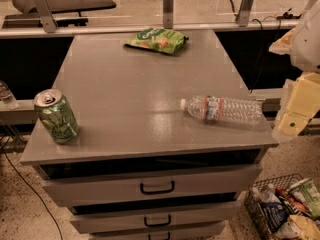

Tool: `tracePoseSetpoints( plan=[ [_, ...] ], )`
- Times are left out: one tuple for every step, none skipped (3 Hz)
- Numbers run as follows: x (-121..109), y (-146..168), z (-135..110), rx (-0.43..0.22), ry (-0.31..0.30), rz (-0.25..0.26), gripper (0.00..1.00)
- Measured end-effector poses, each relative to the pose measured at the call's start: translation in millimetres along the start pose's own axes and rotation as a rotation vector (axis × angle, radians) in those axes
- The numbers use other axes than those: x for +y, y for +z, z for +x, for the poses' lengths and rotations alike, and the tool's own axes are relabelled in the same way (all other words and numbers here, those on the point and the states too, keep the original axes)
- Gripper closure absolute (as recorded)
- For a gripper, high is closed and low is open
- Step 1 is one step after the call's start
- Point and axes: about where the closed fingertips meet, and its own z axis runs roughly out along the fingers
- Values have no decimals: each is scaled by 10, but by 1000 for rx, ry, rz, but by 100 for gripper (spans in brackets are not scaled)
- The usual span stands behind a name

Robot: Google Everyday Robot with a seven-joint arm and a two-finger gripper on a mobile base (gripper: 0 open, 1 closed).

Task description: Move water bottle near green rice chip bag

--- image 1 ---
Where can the top grey drawer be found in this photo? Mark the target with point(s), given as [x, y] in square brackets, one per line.
[151, 185]

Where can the blue snack bag in basket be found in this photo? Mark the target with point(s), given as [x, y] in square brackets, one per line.
[275, 213]

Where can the grey drawer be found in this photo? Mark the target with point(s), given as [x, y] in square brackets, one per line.
[151, 185]
[167, 233]
[155, 218]

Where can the green soda can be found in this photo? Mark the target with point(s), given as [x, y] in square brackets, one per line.
[56, 115]

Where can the small bottle in basket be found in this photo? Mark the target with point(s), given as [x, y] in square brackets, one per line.
[267, 194]

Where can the green snack bag in basket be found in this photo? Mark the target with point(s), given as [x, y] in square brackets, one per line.
[307, 193]

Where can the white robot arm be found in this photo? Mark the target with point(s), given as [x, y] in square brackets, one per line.
[305, 52]

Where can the left metal bracket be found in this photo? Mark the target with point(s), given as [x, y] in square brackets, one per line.
[48, 23]

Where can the black chair base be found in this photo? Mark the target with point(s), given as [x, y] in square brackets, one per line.
[29, 17]

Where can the bottom grey drawer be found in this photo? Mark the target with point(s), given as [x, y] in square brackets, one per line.
[167, 233]

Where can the middle metal bracket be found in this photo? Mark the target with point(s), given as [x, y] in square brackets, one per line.
[168, 6]

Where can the grey drawer cabinet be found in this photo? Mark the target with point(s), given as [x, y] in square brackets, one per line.
[127, 105]

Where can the metal bracket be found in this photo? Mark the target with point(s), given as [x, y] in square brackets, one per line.
[242, 18]
[48, 23]
[168, 6]

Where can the middle grey drawer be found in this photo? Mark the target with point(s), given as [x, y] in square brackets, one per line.
[155, 218]

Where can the clear plastic water bottle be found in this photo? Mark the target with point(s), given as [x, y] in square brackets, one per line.
[214, 109]

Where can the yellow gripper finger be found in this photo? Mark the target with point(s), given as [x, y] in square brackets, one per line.
[283, 45]
[299, 104]

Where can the green rice chip bag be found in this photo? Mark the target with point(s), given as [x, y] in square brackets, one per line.
[159, 39]

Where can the water bottle on left ledge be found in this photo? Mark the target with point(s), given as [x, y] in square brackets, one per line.
[7, 97]

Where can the yellow snack bag in basket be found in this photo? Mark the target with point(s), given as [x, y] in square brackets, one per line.
[309, 230]

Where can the right metal bracket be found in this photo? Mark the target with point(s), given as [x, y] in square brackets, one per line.
[242, 18]

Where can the wire basket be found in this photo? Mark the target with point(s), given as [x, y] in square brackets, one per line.
[254, 209]

